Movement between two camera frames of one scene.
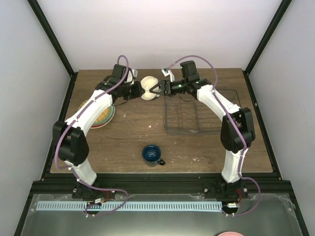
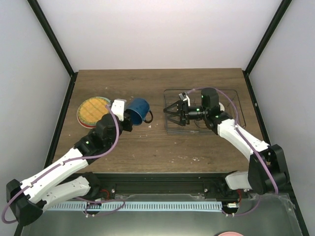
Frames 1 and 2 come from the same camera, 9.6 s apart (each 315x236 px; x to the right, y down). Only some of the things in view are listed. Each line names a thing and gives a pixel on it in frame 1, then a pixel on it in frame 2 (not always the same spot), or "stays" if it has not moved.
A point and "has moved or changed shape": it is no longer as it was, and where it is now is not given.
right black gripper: (165, 86) → (182, 107)
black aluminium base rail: (163, 183) stays
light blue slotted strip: (127, 206) stays
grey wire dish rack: (187, 114) stays
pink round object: (230, 233) stays
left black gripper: (139, 91) → (129, 120)
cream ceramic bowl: (147, 82) has moved or changed shape
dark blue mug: (151, 155) → (139, 108)
